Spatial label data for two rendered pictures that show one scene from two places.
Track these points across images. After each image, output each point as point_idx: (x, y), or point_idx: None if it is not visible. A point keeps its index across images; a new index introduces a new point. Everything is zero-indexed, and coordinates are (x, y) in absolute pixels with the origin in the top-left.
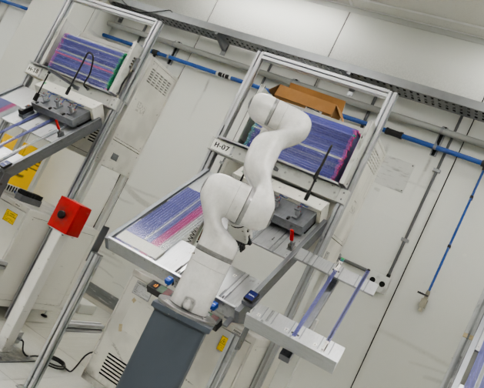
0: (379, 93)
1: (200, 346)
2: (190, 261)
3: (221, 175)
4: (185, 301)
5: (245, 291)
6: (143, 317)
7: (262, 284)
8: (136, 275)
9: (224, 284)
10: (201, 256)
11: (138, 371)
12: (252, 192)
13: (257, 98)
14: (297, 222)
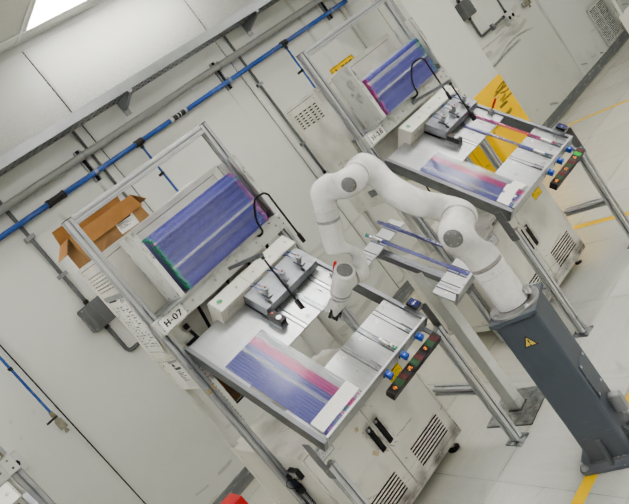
0: (197, 135)
1: (386, 399)
2: (498, 278)
3: (455, 218)
4: (528, 290)
5: (397, 312)
6: (346, 457)
7: (390, 299)
8: (305, 456)
9: (390, 329)
10: (501, 264)
11: (564, 346)
12: (463, 205)
13: (357, 174)
14: (309, 263)
